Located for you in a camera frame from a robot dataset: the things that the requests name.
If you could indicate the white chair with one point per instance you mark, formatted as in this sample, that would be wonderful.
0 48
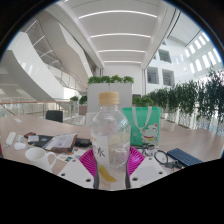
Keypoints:
90 119

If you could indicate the row of green hedge plants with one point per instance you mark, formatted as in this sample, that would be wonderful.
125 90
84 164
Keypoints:
190 96

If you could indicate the ceiling light strips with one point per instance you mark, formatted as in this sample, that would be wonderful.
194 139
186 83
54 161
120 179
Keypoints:
120 35

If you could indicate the dark red phone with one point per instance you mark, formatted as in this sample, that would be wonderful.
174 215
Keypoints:
29 134

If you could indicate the black chair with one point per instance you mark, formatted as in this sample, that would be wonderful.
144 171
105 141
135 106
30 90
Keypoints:
54 116

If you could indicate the potted green plant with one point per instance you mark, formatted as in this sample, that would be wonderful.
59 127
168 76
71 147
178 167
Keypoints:
83 100
73 100

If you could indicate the small black pouch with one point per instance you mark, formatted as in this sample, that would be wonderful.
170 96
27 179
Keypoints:
82 142

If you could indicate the white power adapter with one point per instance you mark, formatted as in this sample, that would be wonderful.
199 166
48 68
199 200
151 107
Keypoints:
10 138

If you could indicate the white mug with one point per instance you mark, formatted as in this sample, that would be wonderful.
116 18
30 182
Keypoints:
37 156

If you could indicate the open paper booklet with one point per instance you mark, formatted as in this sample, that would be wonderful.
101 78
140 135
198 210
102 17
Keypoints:
61 141

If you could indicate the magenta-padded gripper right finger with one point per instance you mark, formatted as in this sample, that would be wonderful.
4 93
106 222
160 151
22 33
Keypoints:
146 172

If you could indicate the white computer mouse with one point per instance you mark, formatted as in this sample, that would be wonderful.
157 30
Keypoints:
19 146

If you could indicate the colourful sticker sheet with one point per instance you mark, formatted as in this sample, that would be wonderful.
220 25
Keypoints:
71 156

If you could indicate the clear bottle with tan cap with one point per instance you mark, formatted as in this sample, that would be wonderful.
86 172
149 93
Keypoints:
110 133

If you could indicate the green tote bag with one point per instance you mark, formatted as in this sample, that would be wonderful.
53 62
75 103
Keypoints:
141 125

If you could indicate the black notebook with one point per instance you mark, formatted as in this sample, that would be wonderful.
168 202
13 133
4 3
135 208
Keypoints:
41 140

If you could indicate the white planter cabinet with plants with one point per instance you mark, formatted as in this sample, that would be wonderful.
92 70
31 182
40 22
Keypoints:
110 91

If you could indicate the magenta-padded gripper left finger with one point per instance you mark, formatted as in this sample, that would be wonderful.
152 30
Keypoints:
75 174

